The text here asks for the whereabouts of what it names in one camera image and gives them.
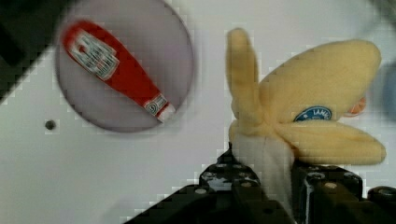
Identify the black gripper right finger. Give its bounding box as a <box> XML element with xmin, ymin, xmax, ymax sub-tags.
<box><xmin>291</xmin><ymin>161</ymin><xmax>396</xmax><ymax>224</ymax></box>

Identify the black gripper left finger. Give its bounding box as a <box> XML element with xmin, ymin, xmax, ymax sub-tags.
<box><xmin>123</xmin><ymin>149</ymin><xmax>294</xmax><ymax>224</ymax></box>

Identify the yellow plush peeled banana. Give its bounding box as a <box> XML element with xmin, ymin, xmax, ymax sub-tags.
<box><xmin>226</xmin><ymin>28</ymin><xmax>387</xmax><ymax>215</ymax></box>

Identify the orange half toy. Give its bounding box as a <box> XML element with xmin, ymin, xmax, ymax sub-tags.
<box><xmin>345</xmin><ymin>97</ymin><xmax>366</xmax><ymax>118</ymax></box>

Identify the red plush ketchup bottle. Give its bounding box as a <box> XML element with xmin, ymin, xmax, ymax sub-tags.
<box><xmin>61</xmin><ymin>20</ymin><xmax>176</xmax><ymax>122</ymax></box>

